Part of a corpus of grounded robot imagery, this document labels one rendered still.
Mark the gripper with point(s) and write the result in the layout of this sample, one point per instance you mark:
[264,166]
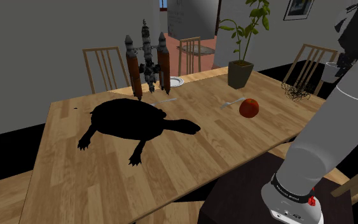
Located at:
[348,60]

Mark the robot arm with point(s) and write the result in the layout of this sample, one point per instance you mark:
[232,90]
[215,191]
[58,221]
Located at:
[327,133]

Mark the green plant in dark pot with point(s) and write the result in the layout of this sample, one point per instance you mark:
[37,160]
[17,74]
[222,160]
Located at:
[240,74]

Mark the red apple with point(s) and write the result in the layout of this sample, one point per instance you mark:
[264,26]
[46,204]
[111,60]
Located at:
[249,108]

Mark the silver fork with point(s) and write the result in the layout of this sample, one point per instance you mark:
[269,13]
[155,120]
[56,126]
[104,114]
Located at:
[166,101]
[233,102]

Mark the grey floor rug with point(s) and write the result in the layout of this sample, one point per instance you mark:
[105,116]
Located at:
[206,50]

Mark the white plate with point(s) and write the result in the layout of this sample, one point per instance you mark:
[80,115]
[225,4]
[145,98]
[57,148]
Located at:
[176,82]

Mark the wooden dining table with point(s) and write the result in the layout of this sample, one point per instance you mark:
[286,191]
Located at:
[197,149]

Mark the rocket model with brown boosters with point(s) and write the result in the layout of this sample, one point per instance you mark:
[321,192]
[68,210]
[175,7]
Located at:
[134,71]

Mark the black turtle figure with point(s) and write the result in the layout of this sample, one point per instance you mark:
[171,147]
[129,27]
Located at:
[126,119]

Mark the framed wall picture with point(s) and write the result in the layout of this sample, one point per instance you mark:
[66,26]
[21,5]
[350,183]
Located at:
[299,8]

